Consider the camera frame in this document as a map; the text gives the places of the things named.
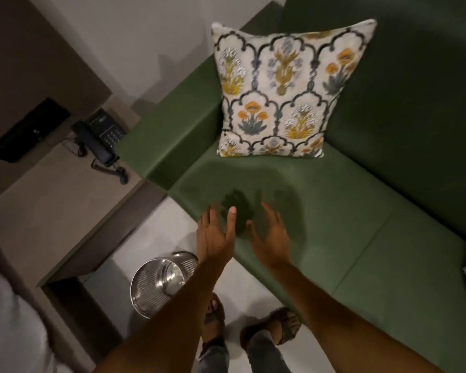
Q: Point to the perforated metal waste bin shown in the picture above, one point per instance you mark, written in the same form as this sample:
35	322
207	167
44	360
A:
159	281

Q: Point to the person's left sandal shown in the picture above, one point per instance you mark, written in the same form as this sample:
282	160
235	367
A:
213	318

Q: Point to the green fabric sofa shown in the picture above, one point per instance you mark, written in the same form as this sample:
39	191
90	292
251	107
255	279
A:
392	198

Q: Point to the person's sandal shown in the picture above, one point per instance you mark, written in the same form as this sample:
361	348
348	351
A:
213	318
277	326

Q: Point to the black wall panel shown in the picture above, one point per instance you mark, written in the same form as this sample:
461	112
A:
25	132

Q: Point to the person's jeans leg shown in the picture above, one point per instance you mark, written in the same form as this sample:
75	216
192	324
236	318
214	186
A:
214	361
266	355

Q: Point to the beige bedside table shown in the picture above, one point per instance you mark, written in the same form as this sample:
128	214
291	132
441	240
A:
50	213

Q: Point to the person's right hand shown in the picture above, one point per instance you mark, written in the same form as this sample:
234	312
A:
272	246

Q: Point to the person's left forearm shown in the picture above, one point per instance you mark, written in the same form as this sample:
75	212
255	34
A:
171	326

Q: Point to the floral patterned cushion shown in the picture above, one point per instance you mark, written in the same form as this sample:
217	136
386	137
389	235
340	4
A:
283	93

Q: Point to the person's right jeans leg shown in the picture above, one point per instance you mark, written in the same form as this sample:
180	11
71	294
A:
266	355

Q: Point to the person's right forearm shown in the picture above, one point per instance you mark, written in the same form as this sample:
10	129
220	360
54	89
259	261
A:
345	326

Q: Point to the person's left hand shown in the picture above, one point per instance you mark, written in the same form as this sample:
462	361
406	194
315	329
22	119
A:
212	242

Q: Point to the person's right thumb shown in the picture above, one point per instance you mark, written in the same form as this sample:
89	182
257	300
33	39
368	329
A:
252	232

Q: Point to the person's right sandal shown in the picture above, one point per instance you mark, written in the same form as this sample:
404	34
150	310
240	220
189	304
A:
277	326

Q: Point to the person's left jeans leg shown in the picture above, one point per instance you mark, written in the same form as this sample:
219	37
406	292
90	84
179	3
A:
214	361

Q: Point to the white bedding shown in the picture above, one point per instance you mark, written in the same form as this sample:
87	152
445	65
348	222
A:
11	318

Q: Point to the person's left thumb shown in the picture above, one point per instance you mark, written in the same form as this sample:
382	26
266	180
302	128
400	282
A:
230	223

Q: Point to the black desk telephone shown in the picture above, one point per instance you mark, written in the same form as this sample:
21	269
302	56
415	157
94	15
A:
97	137

